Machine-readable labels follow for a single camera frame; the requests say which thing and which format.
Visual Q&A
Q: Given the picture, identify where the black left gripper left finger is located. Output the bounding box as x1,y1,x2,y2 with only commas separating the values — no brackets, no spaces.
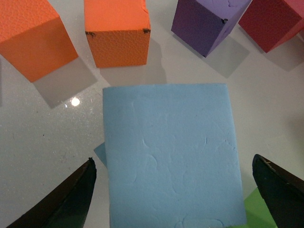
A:
8,158,96,228

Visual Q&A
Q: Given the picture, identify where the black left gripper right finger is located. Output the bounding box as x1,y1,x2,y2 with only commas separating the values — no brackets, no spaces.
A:
252,154,304,228

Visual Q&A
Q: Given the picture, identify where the light blue foam block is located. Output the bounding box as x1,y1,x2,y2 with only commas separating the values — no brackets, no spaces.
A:
103,84,247,228

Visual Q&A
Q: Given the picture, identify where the green foam block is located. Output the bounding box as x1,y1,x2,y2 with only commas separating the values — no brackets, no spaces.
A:
232,188,277,228

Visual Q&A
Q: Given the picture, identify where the red foam block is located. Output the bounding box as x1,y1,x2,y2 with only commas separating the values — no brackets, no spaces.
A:
239,0,304,53

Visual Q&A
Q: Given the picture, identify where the orange foam block left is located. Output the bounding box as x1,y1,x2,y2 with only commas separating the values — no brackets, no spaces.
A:
0,0,78,82

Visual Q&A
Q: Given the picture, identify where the orange foam block chipped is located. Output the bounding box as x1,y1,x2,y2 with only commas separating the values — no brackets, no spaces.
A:
84,0,151,68

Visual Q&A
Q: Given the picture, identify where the purple foam block notched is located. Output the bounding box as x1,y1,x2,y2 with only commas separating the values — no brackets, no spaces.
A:
171,0,250,57

